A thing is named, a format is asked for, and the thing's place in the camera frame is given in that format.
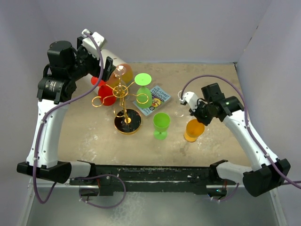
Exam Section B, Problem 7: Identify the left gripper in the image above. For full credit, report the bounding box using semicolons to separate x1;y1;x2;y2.
68;37;115;81

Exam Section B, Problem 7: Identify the orange plastic goblet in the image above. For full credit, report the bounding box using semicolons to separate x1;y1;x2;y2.
184;119;205;142

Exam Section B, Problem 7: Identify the red plastic goblet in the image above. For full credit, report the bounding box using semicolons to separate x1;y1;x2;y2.
97;80;117;106

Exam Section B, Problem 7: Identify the clear wine glass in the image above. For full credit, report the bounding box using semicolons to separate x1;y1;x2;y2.
113;65;127;98

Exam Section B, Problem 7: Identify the green goblet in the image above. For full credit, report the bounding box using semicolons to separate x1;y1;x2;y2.
153;113;171;140
135;73;152;109

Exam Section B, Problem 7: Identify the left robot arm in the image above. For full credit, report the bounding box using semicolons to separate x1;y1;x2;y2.
16;32;114;185

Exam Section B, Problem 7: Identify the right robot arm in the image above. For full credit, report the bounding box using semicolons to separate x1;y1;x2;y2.
181;83;291;197

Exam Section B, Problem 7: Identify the gold wine glass rack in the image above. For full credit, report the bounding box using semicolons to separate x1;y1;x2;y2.
91;81;142;135

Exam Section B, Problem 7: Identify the white orange cylinder appliance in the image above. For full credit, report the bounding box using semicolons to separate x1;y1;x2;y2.
91;48;134;103

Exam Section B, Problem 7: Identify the clear glass on table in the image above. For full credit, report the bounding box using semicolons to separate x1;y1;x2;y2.
174;90;187;118

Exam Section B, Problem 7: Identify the colourful children's book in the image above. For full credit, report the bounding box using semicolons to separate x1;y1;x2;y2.
133;85;171;117

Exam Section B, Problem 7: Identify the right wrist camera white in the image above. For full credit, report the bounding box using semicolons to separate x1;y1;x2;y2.
179;91;198;112

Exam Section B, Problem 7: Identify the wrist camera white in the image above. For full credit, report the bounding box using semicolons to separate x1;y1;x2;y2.
179;91;198;112
81;29;107;60

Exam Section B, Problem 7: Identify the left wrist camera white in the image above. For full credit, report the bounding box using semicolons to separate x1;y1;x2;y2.
81;29;107;60

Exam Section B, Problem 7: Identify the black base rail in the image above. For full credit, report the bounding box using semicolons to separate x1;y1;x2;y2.
70;165;234;196

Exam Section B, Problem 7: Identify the purple cable loop front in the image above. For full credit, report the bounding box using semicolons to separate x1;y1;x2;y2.
79;173;127;209

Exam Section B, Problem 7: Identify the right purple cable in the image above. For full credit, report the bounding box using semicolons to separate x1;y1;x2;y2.
181;74;301;190

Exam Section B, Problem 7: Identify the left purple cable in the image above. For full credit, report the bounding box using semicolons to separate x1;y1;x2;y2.
32;32;104;204

